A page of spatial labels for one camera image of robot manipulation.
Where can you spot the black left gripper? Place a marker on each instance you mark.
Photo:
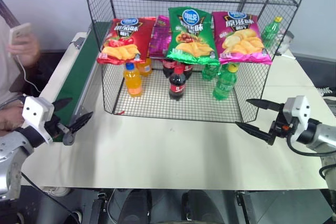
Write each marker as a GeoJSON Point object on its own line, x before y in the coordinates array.
{"type": "Point", "coordinates": [59, 129]}

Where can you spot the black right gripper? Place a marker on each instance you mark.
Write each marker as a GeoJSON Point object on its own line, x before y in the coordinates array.
{"type": "Point", "coordinates": [281, 127]}

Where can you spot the white smartphone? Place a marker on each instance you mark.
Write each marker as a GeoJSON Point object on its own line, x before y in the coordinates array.
{"type": "Point", "coordinates": [19, 33]}

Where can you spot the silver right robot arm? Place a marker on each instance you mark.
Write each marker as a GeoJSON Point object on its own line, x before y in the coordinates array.
{"type": "Point", "coordinates": [321, 134]}

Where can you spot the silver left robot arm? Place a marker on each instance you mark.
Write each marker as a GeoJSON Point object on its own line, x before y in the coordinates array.
{"type": "Point", "coordinates": [10, 155]}

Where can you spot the person's right hand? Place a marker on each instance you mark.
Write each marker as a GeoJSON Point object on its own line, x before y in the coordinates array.
{"type": "Point", "coordinates": [10, 116]}

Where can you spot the person's left hand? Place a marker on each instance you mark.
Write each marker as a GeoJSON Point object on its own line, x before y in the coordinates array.
{"type": "Point", "coordinates": [29, 52]}

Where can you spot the green soda bottle, yellow cap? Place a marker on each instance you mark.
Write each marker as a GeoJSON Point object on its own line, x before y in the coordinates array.
{"type": "Point", "coordinates": [270, 33]}
{"type": "Point", "coordinates": [223, 85]}
{"type": "Point", "coordinates": [208, 73]}

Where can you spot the orange soda bottle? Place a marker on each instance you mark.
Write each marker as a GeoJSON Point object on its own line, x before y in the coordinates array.
{"type": "Point", "coordinates": [145, 68]}
{"type": "Point", "coordinates": [133, 82]}

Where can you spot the clear plastic cup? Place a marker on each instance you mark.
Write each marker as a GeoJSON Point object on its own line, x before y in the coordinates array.
{"type": "Point", "coordinates": [285, 43]}

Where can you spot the white shoe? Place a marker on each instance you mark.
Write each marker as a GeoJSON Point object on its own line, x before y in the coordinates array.
{"type": "Point", "coordinates": [56, 191]}

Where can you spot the purple chips bag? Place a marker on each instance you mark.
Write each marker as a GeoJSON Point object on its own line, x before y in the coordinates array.
{"type": "Point", "coordinates": [241, 40]}

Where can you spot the cola bottle, red cap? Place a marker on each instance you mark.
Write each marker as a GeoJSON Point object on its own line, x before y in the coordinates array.
{"type": "Point", "coordinates": [188, 70]}
{"type": "Point", "coordinates": [167, 68]}
{"type": "Point", "coordinates": [177, 85]}

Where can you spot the red chips bag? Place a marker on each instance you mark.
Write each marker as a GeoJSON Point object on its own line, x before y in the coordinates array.
{"type": "Point", "coordinates": [123, 40]}

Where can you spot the black table leg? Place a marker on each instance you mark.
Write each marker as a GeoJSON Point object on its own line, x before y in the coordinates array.
{"type": "Point", "coordinates": [97, 208]}
{"type": "Point", "coordinates": [245, 208]}

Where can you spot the green chips bag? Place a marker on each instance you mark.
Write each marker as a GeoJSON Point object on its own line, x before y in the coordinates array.
{"type": "Point", "coordinates": [191, 40]}

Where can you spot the magenta foil snack bag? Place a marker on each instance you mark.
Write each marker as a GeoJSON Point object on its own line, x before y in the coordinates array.
{"type": "Point", "coordinates": [158, 40]}

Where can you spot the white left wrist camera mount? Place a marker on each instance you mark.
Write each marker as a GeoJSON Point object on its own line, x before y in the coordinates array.
{"type": "Point", "coordinates": [34, 113]}

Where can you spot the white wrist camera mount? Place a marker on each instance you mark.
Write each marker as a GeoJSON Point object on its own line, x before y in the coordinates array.
{"type": "Point", "coordinates": [299, 113]}
{"type": "Point", "coordinates": [34, 113]}

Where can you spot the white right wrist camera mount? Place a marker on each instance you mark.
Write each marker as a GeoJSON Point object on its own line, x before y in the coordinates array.
{"type": "Point", "coordinates": [299, 113]}

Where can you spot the green conveyor belt, white frame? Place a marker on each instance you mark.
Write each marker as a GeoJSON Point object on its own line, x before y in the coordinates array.
{"type": "Point", "coordinates": [76, 72]}

